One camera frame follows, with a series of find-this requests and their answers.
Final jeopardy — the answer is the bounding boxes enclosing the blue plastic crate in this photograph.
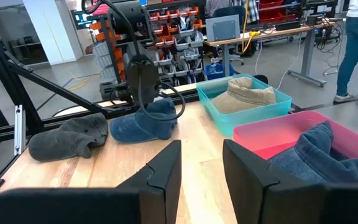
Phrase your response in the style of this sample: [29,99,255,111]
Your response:
[204,63,235,81]

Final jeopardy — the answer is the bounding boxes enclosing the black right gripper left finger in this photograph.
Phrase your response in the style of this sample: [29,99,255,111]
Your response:
[0,139,182,224]

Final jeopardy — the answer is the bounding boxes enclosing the black rounded frame foot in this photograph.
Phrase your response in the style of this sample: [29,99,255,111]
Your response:
[253,74,269,85]

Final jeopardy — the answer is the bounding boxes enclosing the silver frame bracket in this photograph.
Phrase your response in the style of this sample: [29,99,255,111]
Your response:
[13,104,27,156]

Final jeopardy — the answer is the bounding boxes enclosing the grey monitor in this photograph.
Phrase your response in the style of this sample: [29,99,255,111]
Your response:
[205,14,241,43]

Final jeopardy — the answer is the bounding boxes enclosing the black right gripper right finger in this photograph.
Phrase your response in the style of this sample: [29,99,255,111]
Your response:
[223,139,358,224]

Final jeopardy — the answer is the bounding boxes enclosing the teal plastic bin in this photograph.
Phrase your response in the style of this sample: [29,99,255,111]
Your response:
[196,73,293,137]

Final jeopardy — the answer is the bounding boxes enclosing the blue denim cap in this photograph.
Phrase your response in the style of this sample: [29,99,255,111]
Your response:
[267,120,358,185]

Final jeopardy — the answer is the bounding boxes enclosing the blue towels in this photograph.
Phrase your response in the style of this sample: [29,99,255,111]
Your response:
[109,96,179,144]

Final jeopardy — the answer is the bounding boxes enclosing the black aluminium table frame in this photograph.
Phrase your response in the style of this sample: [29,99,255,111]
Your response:
[0,4,200,190]

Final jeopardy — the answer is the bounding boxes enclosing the blue office chair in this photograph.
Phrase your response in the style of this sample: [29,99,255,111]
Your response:
[211,5,247,66]

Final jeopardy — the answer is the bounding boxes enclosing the orange grey parts bin rack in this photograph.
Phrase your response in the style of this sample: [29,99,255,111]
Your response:
[88,0,206,88]

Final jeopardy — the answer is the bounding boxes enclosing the red storage bins shelf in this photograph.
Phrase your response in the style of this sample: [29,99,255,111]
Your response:
[258,0,307,24]

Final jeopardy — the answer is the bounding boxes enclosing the person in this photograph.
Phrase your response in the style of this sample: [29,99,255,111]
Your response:
[205,0,260,24]
[333,0,358,106]

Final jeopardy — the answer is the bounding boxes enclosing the black cap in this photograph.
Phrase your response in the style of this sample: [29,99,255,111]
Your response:
[28,112,109,162]

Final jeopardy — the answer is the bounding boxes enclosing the wooden desk with grey legs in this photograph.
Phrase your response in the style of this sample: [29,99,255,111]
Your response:
[203,21,337,88]

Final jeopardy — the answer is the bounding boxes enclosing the pink plastic bin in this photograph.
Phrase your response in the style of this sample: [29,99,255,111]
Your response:
[233,110,358,161]

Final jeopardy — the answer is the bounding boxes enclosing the yellow cable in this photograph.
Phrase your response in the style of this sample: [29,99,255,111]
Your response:
[240,0,261,54]

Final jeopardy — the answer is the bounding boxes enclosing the white cable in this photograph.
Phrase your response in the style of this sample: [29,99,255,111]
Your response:
[277,34,303,91]

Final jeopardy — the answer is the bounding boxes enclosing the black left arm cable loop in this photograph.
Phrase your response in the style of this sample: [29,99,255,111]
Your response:
[137,62,186,123]

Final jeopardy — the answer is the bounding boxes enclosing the khaki cap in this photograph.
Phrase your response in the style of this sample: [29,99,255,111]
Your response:
[211,77,277,114]

